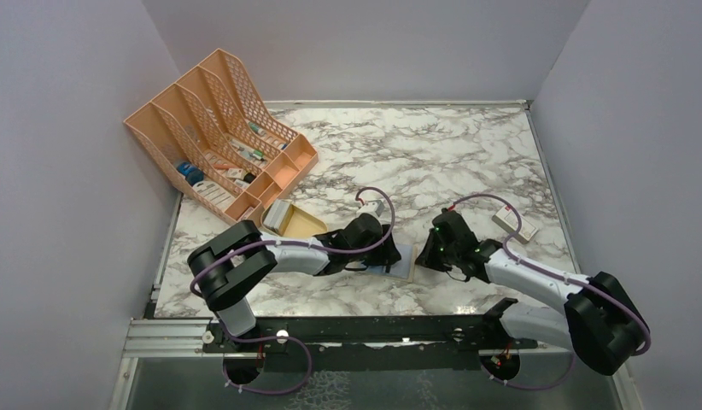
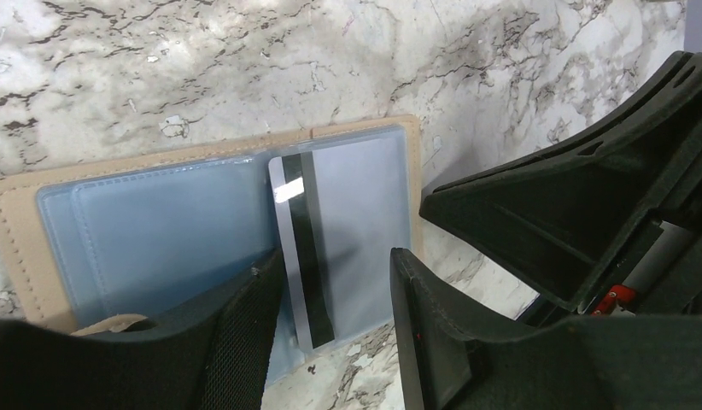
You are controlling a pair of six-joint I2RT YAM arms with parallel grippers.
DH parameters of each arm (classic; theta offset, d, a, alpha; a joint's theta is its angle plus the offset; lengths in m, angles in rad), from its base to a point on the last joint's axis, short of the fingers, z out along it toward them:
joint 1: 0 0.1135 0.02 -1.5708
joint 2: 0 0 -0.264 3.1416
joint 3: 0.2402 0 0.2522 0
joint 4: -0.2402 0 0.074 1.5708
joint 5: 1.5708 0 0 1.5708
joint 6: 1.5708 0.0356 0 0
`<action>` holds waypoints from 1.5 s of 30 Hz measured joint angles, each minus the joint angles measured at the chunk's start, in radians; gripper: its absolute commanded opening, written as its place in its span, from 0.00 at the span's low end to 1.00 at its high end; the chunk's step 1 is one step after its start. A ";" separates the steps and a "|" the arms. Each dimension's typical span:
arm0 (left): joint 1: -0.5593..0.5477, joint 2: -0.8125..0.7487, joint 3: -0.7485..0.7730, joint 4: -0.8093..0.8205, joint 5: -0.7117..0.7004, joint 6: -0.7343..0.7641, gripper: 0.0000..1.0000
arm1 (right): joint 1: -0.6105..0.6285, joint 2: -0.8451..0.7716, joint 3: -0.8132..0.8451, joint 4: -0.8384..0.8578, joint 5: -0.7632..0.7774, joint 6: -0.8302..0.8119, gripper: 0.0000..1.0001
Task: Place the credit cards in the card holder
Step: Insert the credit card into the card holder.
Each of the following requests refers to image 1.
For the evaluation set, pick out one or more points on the orange plastic desk organizer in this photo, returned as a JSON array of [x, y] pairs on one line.
[[203, 118]]

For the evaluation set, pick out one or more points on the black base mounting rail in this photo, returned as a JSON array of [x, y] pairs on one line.
[[357, 344]]

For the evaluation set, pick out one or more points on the white card box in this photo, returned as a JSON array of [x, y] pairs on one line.
[[522, 229]]

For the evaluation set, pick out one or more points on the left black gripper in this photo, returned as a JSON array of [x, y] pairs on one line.
[[386, 254]]

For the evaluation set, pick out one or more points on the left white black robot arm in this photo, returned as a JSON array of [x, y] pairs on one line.
[[229, 266]]

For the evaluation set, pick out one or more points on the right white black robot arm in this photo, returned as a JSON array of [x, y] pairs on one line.
[[594, 317]]

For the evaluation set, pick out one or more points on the stack of silver cards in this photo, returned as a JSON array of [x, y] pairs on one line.
[[277, 216]]

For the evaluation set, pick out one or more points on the blue tape roll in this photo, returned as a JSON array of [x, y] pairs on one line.
[[191, 173]]

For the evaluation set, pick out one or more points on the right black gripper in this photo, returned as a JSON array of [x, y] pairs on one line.
[[427, 258]]

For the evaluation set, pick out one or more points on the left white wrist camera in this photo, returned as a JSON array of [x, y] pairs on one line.
[[374, 208]]

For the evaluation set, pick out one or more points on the green marker pen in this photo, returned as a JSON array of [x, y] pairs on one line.
[[258, 130]]

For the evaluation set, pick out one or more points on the aluminium frame profile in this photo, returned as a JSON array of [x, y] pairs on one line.
[[165, 338]]

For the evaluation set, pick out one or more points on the beige oval tray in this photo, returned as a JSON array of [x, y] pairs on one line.
[[302, 225]]

